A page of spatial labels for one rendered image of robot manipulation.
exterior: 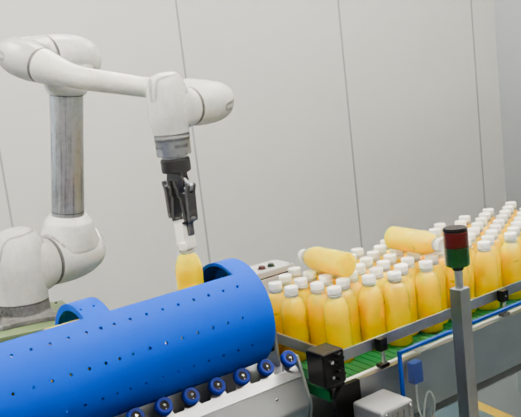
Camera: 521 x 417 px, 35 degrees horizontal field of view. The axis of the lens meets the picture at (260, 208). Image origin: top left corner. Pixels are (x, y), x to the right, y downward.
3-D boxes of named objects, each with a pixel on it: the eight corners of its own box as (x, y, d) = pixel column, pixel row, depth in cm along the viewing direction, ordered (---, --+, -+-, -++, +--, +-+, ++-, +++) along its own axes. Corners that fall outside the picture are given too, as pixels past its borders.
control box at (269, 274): (227, 304, 258) (222, 273, 256) (278, 288, 269) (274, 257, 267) (245, 310, 250) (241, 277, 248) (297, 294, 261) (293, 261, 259)
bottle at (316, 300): (340, 348, 236) (333, 285, 233) (331, 357, 230) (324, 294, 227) (317, 347, 240) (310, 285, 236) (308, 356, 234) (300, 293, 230)
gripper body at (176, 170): (153, 158, 212) (158, 194, 214) (169, 160, 205) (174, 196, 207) (179, 154, 216) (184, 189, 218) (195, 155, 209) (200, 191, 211)
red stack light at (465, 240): (437, 247, 214) (437, 232, 213) (455, 242, 217) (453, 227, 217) (457, 250, 209) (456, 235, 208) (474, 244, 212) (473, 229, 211)
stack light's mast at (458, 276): (442, 288, 216) (437, 228, 213) (457, 282, 219) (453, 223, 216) (460, 292, 211) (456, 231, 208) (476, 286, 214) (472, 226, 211)
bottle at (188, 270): (206, 321, 214) (198, 251, 211) (179, 323, 215) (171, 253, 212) (208, 313, 221) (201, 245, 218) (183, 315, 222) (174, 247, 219)
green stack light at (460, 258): (439, 266, 215) (437, 247, 214) (456, 260, 218) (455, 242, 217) (458, 269, 209) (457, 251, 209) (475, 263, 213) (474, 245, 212)
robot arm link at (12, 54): (28, 42, 226) (66, 41, 237) (-14, 28, 235) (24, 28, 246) (24, 89, 230) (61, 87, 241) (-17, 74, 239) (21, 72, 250)
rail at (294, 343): (246, 332, 246) (245, 322, 245) (248, 331, 246) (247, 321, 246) (334, 363, 213) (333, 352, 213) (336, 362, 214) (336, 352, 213)
